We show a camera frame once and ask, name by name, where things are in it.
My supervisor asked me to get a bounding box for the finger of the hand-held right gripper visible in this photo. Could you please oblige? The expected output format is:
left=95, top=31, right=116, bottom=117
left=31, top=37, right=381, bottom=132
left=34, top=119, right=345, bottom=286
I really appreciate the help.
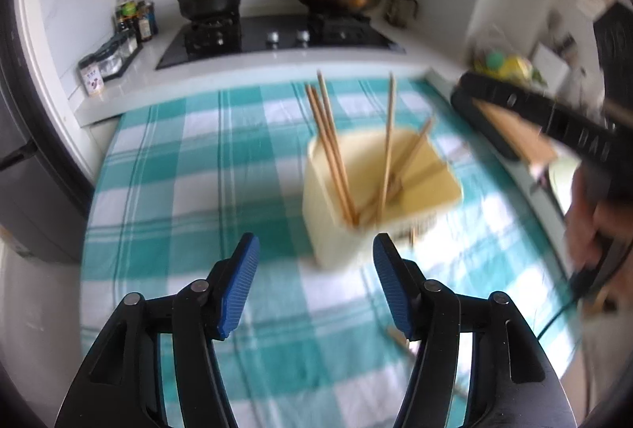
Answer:
left=457, top=71, right=550, bottom=132

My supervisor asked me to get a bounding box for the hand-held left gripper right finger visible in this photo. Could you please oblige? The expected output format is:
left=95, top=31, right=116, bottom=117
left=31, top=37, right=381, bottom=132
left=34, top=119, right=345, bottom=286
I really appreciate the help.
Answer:
left=372, top=233, right=579, bottom=428

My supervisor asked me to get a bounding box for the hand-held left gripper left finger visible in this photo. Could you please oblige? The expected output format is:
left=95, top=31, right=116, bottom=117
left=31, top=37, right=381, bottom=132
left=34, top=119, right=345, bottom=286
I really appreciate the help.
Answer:
left=54, top=233, right=261, bottom=428

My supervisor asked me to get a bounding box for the cream ribbed utensil holder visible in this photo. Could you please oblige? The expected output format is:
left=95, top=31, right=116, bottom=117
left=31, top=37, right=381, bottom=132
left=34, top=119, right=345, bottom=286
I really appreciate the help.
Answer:
left=301, top=127, right=466, bottom=269

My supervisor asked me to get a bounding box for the single bamboo chopstick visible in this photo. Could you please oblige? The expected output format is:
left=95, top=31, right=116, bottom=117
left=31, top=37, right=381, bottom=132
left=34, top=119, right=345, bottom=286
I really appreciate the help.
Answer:
left=396, top=117, right=435, bottom=182

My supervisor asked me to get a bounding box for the row of wooden chopsticks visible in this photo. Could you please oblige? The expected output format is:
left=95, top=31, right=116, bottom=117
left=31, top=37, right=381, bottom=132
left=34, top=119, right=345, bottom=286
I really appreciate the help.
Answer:
left=304, top=69, right=468, bottom=396

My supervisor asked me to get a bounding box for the person's right hand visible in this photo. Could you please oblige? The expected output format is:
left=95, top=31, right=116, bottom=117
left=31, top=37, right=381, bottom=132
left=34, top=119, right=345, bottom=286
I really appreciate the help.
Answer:
left=564, top=171, right=625, bottom=271

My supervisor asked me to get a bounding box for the black flat tray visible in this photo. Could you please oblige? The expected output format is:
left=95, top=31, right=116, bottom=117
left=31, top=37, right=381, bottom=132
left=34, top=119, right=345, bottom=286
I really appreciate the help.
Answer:
left=450, top=84, right=525, bottom=162

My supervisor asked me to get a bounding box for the plastic bag with yellow sponges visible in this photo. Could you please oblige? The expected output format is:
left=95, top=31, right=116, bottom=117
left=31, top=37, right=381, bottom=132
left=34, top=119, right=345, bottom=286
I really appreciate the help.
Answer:
left=470, top=27, right=545, bottom=85

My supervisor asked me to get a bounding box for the wooden cutting board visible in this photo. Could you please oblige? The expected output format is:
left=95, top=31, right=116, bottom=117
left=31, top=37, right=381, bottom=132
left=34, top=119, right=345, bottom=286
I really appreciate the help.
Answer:
left=472, top=99, right=557, bottom=164

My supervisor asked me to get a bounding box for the white knife holder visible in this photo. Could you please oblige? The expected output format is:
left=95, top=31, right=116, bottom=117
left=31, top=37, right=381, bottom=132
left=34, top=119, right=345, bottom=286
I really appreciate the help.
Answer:
left=531, top=42, right=569, bottom=85

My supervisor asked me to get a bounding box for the teal plaid tablecloth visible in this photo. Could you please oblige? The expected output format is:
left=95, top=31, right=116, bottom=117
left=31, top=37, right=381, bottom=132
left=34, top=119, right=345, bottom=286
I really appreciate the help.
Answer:
left=79, top=77, right=582, bottom=428

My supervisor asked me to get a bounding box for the black gas stove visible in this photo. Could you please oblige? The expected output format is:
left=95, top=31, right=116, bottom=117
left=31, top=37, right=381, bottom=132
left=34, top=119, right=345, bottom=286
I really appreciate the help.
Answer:
left=155, top=15, right=406, bottom=70

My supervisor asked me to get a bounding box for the grey refrigerator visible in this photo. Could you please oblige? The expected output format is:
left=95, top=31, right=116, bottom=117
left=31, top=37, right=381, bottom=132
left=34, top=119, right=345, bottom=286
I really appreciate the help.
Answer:
left=0, top=0, right=95, bottom=261

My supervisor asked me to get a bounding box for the white-labelled spice jar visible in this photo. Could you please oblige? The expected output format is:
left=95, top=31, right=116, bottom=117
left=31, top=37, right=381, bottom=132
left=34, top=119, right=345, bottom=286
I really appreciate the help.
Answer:
left=78, top=55, right=106, bottom=97

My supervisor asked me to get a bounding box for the rack of clear spice jars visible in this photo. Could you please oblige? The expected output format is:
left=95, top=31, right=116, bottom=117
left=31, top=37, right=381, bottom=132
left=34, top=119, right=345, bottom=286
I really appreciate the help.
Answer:
left=99, top=32, right=139, bottom=78

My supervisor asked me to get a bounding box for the dark sauce bottle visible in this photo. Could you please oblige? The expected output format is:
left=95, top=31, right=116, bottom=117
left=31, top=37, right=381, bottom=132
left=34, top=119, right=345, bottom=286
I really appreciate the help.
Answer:
left=144, top=0, right=160, bottom=36
left=135, top=0, right=152, bottom=43

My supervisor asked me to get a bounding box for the yellow-capped oil bottle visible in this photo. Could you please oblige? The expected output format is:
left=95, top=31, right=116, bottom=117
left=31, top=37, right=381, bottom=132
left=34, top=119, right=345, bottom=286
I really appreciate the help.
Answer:
left=116, top=0, right=138, bottom=36

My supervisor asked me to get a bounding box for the black cable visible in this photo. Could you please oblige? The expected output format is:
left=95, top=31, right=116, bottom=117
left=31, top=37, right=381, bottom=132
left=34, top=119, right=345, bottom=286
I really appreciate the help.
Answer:
left=536, top=280, right=589, bottom=345

